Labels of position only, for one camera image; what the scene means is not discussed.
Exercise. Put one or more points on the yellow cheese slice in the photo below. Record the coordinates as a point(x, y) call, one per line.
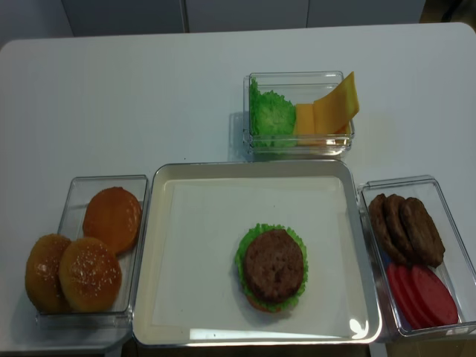
point(334, 111)

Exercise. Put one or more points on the clear lettuce cheese container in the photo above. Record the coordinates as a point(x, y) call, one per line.
point(299, 88)

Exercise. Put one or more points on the yellow cheese slices in container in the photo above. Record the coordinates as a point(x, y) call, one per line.
point(305, 125)

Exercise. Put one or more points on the white paper tray liner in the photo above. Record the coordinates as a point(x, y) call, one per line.
point(198, 285)

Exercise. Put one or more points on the green lettuce in container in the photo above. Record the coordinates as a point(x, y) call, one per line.
point(271, 116)

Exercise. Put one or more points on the metal baking tray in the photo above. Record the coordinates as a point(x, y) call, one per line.
point(150, 333)

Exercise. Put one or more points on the green lettuce leaf on burger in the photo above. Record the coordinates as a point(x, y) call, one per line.
point(239, 257)

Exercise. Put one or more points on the brown meat patty on burger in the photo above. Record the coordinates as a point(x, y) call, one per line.
point(273, 266)

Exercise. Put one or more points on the flat orange bun bottom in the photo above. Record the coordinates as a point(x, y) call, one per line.
point(113, 216)

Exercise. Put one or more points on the left brown meat patty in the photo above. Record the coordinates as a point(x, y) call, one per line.
point(379, 225)

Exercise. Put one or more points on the middle brown meat patty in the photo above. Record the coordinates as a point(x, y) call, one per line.
point(396, 229)

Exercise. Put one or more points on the clear bun container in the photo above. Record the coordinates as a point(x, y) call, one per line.
point(80, 193)

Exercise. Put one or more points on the right sesame bun top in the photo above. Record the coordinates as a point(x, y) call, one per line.
point(90, 275)

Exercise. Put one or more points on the sesame bun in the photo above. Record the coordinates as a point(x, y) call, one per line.
point(42, 282)
point(90, 275)

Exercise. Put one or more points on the right brown meat patty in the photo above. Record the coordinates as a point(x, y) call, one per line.
point(422, 232)

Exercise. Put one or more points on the left sesame bun top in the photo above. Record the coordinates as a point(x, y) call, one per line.
point(42, 282)

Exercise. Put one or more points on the middle red tomato slice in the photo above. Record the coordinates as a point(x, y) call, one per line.
point(404, 274)

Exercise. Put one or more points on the clear patty tomato container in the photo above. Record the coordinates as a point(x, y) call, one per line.
point(456, 272)

